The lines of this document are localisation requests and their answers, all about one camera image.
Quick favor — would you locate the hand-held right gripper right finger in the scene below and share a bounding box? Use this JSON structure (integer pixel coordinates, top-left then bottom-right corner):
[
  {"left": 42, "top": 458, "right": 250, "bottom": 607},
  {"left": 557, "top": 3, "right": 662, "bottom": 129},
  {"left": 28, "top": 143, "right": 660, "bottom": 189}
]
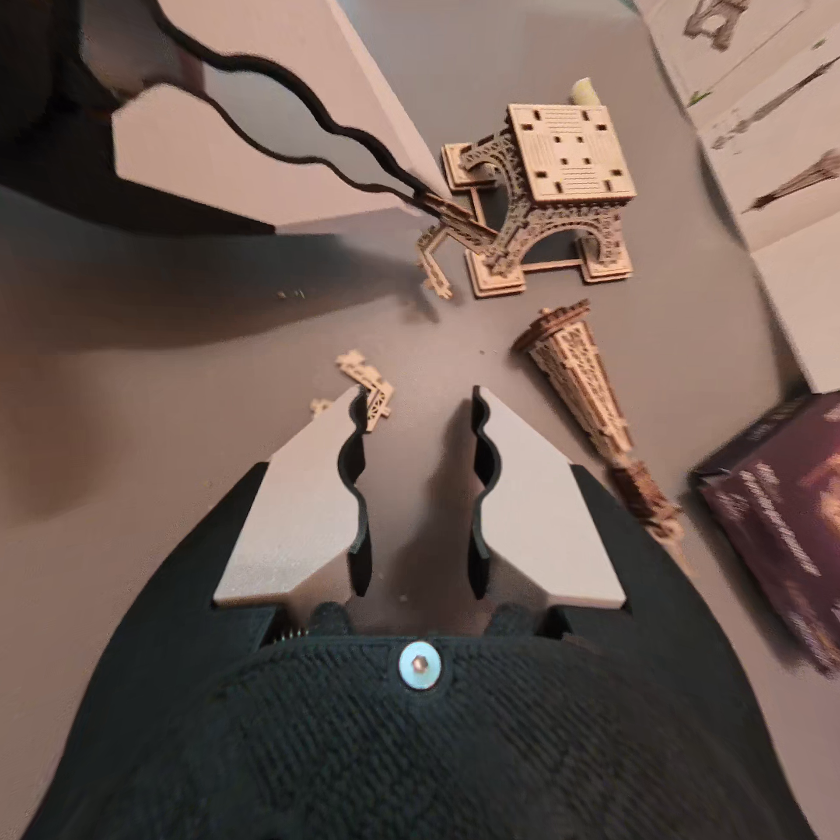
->
[{"left": 469, "top": 385, "right": 629, "bottom": 611}]

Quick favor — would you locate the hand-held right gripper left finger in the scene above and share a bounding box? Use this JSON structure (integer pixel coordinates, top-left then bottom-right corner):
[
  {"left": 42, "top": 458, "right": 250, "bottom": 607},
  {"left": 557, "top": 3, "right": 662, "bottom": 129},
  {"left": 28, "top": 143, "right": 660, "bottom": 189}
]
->
[{"left": 212, "top": 385, "right": 373, "bottom": 608}]

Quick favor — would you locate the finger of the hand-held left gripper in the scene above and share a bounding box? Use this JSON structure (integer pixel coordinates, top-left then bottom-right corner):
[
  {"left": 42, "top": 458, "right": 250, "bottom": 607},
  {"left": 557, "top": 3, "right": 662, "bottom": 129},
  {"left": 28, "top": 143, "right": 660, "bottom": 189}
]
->
[
  {"left": 112, "top": 84, "right": 434, "bottom": 236},
  {"left": 152, "top": 0, "right": 448, "bottom": 198}
]

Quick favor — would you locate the wooden tower spire model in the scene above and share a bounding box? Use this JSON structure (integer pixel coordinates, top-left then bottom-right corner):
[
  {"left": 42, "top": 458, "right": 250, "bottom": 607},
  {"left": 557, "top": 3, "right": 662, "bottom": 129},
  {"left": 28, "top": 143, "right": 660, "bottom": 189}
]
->
[{"left": 512, "top": 300, "right": 690, "bottom": 572}]

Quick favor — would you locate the purple puzzle box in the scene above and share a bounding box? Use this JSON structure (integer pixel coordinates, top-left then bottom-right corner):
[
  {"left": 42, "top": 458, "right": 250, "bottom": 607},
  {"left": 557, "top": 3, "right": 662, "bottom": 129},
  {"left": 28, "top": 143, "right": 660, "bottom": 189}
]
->
[{"left": 689, "top": 390, "right": 840, "bottom": 677}]

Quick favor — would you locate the wooden tower base model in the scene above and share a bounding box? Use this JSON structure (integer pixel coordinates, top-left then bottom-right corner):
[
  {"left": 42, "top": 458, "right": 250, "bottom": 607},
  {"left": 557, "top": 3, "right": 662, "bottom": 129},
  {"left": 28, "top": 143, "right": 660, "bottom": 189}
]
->
[{"left": 441, "top": 101, "right": 639, "bottom": 299}]

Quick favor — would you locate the folded instruction leaflet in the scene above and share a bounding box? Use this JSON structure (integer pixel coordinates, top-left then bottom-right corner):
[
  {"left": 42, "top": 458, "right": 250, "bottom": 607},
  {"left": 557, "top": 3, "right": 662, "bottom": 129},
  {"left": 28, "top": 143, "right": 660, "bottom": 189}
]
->
[{"left": 633, "top": 0, "right": 840, "bottom": 395}]

